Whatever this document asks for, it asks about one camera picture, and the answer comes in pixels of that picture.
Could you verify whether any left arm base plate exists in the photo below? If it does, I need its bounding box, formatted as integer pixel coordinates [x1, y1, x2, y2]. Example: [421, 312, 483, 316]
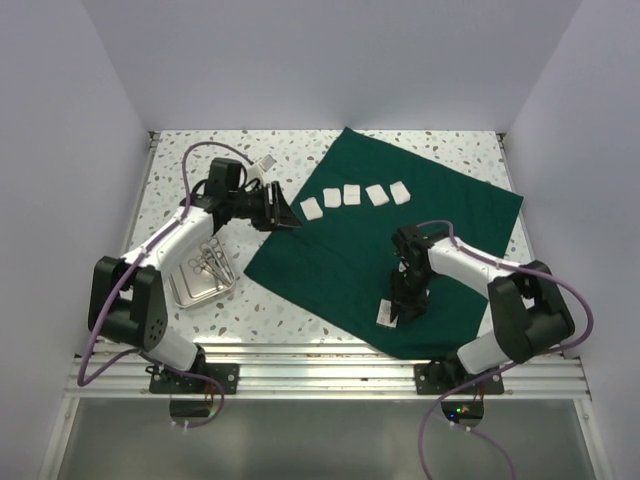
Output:
[145, 363, 240, 395]

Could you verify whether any steel scissors medium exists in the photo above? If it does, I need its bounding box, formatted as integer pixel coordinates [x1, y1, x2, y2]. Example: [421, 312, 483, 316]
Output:
[209, 246, 235, 286]

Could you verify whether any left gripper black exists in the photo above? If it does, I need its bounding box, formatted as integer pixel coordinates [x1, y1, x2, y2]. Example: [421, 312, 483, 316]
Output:
[228, 181, 303, 232]

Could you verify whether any green surgical drape cloth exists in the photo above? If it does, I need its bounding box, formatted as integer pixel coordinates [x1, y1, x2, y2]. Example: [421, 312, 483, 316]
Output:
[244, 128, 523, 359]

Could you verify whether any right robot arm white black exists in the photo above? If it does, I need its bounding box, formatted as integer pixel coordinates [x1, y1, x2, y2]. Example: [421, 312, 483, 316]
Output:
[377, 221, 575, 393]

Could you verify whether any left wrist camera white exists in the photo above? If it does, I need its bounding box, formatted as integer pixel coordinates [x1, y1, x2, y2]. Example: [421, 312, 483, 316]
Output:
[247, 154, 276, 184]

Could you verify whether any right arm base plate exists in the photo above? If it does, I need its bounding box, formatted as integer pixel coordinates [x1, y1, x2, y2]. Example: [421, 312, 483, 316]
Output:
[413, 359, 505, 395]

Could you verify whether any stainless steel instrument tray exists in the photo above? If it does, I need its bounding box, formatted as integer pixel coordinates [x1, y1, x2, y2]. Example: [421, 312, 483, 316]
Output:
[169, 236, 236, 309]

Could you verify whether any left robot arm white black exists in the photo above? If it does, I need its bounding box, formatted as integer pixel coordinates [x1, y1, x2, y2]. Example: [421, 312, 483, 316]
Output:
[81, 158, 302, 393]

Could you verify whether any white gauze pad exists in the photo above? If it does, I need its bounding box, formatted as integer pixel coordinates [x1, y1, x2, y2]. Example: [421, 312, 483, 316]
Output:
[342, 184, 361, 206]
[300, 197, 323, 221]
[389, 181, 411, 205]
[365, 184, 389, 207]
[323, 188, 342, 209]

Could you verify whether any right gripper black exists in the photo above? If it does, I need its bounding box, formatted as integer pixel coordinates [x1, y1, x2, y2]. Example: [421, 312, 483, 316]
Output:
[389, 266, 435, 324]

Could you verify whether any aluminium rail frame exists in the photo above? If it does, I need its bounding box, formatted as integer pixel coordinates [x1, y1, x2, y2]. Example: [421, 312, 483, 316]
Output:
[64, 342, 594, 401]

